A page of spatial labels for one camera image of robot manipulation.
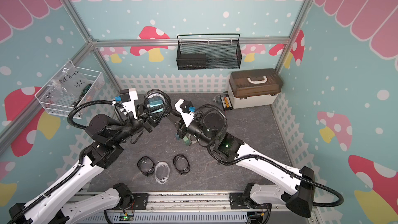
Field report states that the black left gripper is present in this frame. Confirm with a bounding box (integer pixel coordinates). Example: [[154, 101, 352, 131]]
[[112, 100, 171, 144]]

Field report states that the teal wall charger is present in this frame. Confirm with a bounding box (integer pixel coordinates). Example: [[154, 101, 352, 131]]
[[148, 95, 164, 108]]

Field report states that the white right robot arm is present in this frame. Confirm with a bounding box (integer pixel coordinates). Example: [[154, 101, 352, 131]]
[[169, 111, 315, 218]]

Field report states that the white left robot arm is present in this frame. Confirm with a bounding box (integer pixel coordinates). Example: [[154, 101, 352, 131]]
[[9, 100, 171, 224]]

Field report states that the black yellow battery charger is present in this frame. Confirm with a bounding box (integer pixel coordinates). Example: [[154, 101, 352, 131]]
[[220, 94, 233, 111]]

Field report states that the black box in basket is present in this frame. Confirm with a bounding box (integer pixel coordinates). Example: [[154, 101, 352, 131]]
[[176, 54, 207, 70]]

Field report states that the green tool in basket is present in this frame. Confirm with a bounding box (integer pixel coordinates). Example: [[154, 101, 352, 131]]
[[71, 84, 92, 107]]

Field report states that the brown lid storage box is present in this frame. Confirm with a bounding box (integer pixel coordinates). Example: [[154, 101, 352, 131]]
[[228, 68, 284, 109]]

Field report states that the clear labelled plastic bag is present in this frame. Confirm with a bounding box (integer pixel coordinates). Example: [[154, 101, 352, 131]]
[[45, 61, 91, 104]]

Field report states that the green wall charger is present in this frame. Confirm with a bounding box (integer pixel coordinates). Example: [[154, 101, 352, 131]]
[[183, 136, 191, 146]]

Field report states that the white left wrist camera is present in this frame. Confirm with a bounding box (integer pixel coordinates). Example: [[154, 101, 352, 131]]
[[114, 88, 138, 119]]

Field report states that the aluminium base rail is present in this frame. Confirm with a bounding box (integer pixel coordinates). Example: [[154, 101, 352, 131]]
[[65, 191, 274, 224]]

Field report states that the black wire mesh wall basket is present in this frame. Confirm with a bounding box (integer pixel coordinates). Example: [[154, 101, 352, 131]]
[[177, 33, 242, 69]]

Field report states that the white wire wall basket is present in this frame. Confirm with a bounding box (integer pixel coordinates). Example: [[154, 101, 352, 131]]
[[35, 60, 105, 117]]

